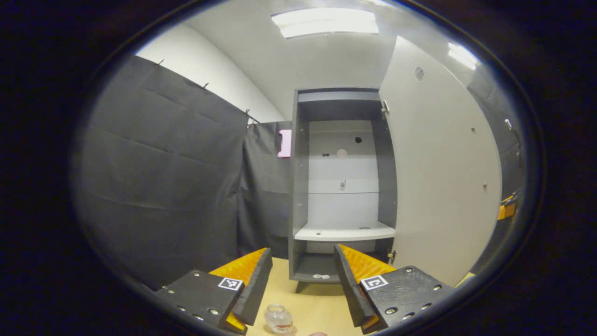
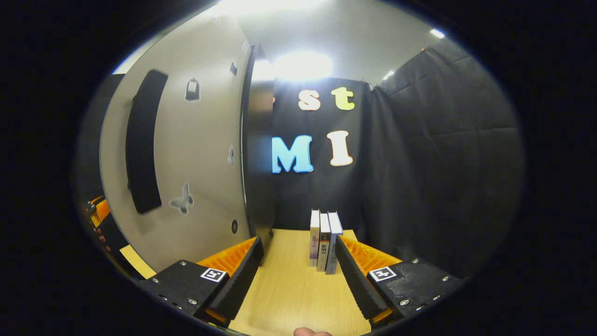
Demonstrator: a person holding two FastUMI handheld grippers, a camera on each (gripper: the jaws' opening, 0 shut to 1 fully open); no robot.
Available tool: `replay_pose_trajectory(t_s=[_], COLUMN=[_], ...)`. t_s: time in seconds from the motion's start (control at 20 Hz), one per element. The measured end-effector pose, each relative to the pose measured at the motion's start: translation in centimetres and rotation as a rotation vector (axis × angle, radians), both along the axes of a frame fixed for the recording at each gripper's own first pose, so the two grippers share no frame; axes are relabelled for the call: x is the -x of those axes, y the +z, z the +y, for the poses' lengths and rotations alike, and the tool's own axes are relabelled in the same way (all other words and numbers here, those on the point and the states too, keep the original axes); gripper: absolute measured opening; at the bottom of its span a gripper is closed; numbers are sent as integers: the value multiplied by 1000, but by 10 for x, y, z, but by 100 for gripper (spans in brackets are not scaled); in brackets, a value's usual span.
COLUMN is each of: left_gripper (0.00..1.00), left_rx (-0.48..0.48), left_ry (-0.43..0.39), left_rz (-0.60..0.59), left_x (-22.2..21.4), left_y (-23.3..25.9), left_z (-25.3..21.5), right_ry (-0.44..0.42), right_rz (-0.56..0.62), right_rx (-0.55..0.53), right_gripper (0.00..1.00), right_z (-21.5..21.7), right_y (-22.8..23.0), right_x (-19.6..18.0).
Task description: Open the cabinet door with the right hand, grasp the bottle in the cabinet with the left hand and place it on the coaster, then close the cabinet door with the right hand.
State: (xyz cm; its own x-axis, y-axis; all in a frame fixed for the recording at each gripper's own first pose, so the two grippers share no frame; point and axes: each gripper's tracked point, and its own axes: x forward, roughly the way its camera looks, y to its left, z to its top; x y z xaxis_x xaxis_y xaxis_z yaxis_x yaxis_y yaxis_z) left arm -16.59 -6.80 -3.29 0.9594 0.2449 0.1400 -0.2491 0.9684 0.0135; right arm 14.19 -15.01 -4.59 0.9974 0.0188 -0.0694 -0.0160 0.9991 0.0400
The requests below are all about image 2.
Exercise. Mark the white cabinet door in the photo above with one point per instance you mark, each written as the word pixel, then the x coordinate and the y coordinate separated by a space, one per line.
pixel 205 140

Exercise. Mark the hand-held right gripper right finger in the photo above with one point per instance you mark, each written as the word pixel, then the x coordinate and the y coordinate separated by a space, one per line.
pixel 359 287

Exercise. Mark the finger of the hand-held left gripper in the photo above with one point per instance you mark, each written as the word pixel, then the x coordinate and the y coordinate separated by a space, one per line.
pixel 101 210

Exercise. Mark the long ceiling light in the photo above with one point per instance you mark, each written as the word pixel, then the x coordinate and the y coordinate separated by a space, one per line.
pixel 303 65
pixel 388 74
pixel 437 33

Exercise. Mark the blue-grey book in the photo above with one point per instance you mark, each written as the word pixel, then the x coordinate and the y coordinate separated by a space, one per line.
pixel 335 242

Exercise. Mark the black backdrop cloth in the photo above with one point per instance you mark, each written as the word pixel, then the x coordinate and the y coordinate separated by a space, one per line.
pixel 419 163

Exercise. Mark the white and grey book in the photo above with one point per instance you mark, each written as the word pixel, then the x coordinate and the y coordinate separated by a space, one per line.
pixel 324 242

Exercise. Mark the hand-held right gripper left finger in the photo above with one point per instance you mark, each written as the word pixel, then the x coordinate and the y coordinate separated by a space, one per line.
pixel 240 284

